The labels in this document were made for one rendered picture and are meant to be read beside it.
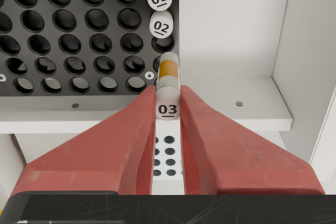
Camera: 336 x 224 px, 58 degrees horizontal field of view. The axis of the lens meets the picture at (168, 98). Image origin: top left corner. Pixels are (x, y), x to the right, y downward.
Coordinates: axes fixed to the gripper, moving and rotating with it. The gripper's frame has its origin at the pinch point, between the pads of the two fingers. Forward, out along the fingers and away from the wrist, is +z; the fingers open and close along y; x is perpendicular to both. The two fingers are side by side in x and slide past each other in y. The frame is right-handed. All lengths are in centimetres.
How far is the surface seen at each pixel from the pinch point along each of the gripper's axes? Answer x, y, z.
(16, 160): 26.2, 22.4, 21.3
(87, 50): 0.5, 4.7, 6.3
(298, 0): -1.0, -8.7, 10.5
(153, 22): -1.7, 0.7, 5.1
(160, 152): 19.2, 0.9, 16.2
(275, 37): 2.5, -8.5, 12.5
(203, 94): 6.2, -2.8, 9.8
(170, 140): 17.8, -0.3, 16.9
